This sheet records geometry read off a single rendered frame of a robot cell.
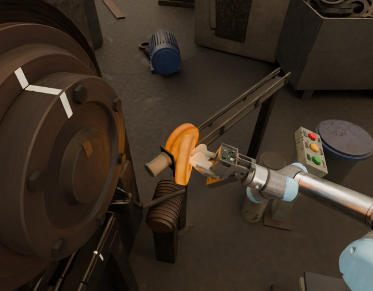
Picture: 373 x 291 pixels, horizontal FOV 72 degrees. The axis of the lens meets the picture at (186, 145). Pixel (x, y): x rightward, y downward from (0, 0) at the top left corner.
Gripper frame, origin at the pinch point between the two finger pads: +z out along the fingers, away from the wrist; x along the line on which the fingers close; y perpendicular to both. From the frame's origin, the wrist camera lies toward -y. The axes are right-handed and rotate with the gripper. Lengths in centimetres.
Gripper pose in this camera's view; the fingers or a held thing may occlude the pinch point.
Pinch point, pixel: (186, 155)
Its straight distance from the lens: 79.1
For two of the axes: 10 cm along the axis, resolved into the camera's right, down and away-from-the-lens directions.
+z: -9.3, -3.6, -0.8
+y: 3.1, -6.3, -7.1
